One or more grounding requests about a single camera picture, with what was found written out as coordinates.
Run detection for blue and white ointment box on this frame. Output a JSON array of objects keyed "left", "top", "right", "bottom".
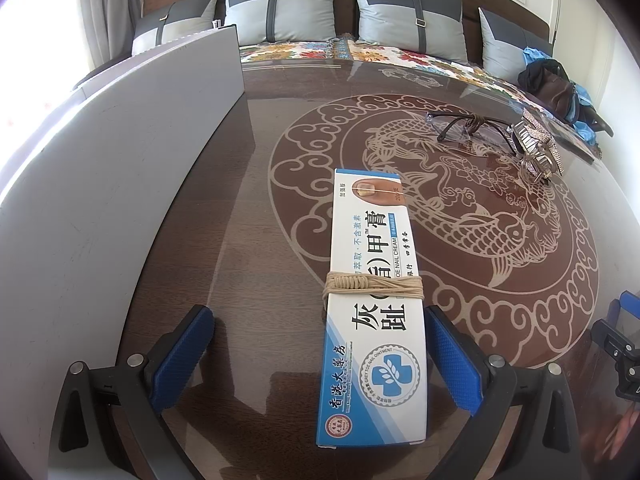
[{"left": 316, "top": 167, "right": 430, "bottom": 448}]

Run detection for rhinestone bow hair clip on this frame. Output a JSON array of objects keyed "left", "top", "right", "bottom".
[{"left": 507, "top": 107, "right": 564, "bottom": 177}]

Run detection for brown bag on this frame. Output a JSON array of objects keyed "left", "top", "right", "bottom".
[{"left": 537, "top": 67, "right": 614, "bottom": 134}]

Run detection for grey two-tone pillow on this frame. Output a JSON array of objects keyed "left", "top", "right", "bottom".
[
  {"left": 131, "top": 0, "right": 223, "bottom": 58},
  {"left": 225, "top": 0, "right": 342, "bottom": 45},
  {"left": 477, "top": 7, "right": 556, "bottom": 83},
  {"left": 350, "top": 0, "right": 471, "bottom": 66}
]

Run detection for floral blanket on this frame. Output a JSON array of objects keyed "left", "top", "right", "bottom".
[{"left": 239, "top": 37, "right": 608, "bottom": 161}]

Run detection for brown headboard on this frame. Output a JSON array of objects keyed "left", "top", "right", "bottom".
[{"left": 142, "top": 0, "right": 556, "bottom": 57}]

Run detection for brown patterned desktop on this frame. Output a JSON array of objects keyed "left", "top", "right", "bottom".
[{"left": 75, "top": 55, "right": 640, "bottom": 480}]

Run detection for tan twine loop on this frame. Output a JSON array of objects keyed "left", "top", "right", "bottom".
[{"left": 320, "top": 270, "right": 426, "bottom": 307}]

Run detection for grey board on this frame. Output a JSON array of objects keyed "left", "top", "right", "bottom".
[{"left": 0, "top": 24, "right": 246, "bottom": 463}]

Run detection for black cloth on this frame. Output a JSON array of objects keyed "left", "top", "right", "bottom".
[{"left": 517, "top": 59, "right": 566, "bottom": 93}]

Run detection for grey curtain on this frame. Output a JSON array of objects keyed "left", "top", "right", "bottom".
[{"left": 72, "top": 0, "right": 146, "bottom": 86}]

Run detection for dark-framed glasses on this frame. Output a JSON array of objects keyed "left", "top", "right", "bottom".
[{"left": 426, "top": 111, "right": 517, "bottom": 153}]

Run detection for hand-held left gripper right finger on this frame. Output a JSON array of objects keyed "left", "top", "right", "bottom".
[{"left": 424, "top": 304, "right": 584, "bottom": 480}]

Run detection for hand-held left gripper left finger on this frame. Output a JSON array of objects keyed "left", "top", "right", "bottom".
[{"left": 52, "top": 304, "right": 216, "bottom": 480}]

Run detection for dark bag with blue cloth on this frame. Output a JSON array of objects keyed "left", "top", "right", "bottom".
[{"left": 522, "top": 46, "right": 608, "bottom": 148}]

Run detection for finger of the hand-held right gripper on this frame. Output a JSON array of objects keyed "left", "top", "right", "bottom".
[
  {"left": 617, "top": 290, "right": 640, "bottom": 323},
  {"left": 590, "top": 320, "right": 640, "bottom": 361}
]

